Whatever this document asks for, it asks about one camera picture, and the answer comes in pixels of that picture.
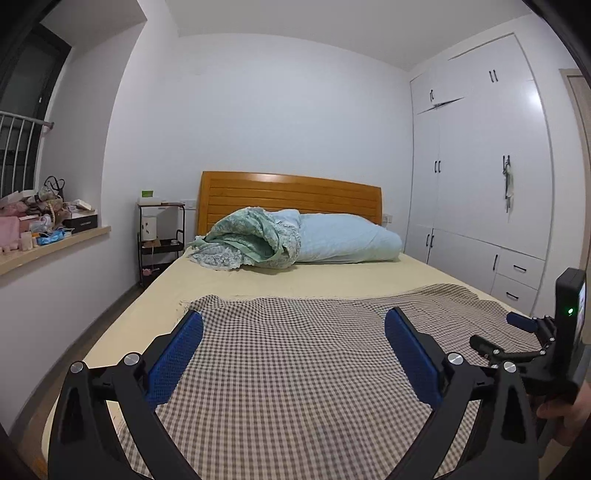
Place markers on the dark window frame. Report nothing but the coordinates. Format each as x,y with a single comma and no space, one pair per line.
32,69

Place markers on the black flat box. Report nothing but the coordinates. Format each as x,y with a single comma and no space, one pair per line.
81,221

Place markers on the person's right hand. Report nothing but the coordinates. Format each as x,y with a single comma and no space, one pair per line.
572,410

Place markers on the small white bottle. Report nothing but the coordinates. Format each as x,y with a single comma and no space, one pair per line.
26,240

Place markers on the black bedside rack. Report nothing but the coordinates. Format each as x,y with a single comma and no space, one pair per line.
161,249

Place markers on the green lace quilt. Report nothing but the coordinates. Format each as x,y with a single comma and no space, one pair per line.
244,240

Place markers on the light blue pillow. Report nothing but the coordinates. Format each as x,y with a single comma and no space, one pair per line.
346,240

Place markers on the blue face mask pack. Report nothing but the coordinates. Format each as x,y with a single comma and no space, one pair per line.
51,237

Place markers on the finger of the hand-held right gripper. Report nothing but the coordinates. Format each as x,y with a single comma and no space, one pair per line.
494,350
521,321

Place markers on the white wardrobe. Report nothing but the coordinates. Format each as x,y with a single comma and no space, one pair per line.
480,161

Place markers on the white box green label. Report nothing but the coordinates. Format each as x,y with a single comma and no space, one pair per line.
150,196

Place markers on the brown checkered cloth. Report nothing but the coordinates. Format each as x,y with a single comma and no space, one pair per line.
295,350

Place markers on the white cylinder lamp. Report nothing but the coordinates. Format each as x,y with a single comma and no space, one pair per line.
149,228

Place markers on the wooden headboard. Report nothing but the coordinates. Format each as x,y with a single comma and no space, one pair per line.
286,194

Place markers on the white window railing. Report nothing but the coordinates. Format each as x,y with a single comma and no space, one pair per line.
18,152

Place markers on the pink bag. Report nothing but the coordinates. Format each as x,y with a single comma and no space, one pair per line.
9,233

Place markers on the woven handbag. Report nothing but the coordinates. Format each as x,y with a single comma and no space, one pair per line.
51,196

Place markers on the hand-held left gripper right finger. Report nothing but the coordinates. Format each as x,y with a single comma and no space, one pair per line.
413,355

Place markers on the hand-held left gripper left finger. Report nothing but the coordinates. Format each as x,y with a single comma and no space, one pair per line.
178,355

